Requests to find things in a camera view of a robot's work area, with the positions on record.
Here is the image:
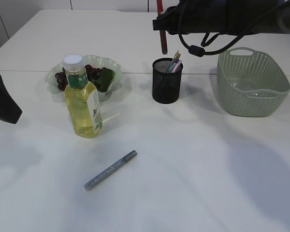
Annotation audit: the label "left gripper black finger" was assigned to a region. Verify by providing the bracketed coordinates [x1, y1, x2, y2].
[0, 75, 22, 124]

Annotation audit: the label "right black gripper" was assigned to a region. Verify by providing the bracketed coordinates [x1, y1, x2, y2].
[152, 0, 290, 34]

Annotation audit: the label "red glitter pen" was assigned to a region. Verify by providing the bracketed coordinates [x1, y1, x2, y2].
[156, 0, 168, 55]

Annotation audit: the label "clear plastic ruler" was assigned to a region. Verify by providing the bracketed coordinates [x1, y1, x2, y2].
[168, 50, 179, 70]

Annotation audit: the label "pink scissors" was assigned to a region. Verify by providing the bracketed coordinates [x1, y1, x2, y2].
[172, 59, 182, 73]

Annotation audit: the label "blue scissors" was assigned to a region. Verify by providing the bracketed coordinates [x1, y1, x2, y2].
[167, 61, 177, 73]

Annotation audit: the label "yellow tea bottle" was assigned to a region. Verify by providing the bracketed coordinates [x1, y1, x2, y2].
[63, 54, 103, 139]

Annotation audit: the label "red artificial grape bunch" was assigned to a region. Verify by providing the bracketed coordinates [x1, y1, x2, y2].
[54, 64, 115, 93]

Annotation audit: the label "silver glitter pen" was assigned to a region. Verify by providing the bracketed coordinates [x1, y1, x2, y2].
[84, 150, 137, 191]

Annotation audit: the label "clear plastic sheet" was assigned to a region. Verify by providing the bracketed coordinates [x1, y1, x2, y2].
[231, 80, 277, 98]

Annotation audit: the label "black mesh pen holder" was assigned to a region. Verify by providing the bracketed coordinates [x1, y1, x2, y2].
[152, 58, 183, 104]

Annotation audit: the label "green woven plastic basket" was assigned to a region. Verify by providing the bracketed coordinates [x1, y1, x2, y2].
[217, 47, 290, 117]

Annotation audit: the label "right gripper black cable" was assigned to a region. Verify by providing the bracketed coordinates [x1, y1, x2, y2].
[177, 9, 269, 58]

